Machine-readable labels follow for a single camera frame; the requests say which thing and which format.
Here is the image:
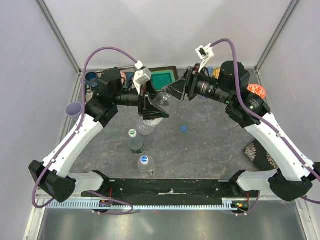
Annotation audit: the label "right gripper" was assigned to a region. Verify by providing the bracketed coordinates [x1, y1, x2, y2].
[161, 62, 235, 105]

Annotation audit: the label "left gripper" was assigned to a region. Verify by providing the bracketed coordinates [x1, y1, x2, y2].
[113, 79, 170, 121]

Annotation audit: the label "white cap clear bottle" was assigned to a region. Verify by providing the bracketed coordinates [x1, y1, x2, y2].
[136, 92, 171, 136]

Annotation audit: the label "blue label plastic bottle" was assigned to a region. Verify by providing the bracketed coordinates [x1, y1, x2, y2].
[207, 66, 215, 78]

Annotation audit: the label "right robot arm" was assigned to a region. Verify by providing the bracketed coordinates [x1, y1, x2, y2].
[162, 61, 320, 202]

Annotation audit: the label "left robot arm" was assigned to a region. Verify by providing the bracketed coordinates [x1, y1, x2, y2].
[29, 67, 169, 203]

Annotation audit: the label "green label plastic bottle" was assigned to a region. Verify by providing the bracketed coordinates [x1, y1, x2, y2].
[128, 129, 145, 155]

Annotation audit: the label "blue cap small bottle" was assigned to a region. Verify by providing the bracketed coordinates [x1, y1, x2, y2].
[138, 155, 155, 178]

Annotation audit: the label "green square plate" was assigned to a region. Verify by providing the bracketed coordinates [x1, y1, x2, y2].
[149, 66, 179, 92]

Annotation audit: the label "blue star shaped dish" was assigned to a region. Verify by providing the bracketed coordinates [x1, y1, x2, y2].
[125, 72, 135, 88]

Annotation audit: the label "yellow bamboo pattern plate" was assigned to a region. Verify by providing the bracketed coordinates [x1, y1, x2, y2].
[212, 67, 221, 79]

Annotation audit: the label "red patterned bowl on tray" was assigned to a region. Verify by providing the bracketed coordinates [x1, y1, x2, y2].
[120, 71, 127, 86]

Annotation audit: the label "metal tray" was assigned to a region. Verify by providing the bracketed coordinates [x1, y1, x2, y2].
[84, 66, 136, 103]

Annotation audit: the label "dark blue mug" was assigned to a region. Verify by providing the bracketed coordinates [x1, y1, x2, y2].
[84, 71, 99, 89]

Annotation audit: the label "orange white floral bowl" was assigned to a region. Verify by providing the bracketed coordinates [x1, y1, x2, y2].
[247, 83, 267, 99]

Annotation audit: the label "purple plastic cup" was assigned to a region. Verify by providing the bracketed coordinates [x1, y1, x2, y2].
[65, 101, 83, 119]

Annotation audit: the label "dark floral square plate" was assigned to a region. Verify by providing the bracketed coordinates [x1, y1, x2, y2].
[243, 139, 279, 171]

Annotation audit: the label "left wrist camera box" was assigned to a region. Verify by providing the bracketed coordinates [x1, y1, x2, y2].
[133, 60, 152, 96]

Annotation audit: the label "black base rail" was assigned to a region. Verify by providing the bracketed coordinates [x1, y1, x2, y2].
[96, 178, 258, 202]

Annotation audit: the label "white cable duct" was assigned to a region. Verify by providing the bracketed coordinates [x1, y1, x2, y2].
[47, 195, 237, 211]

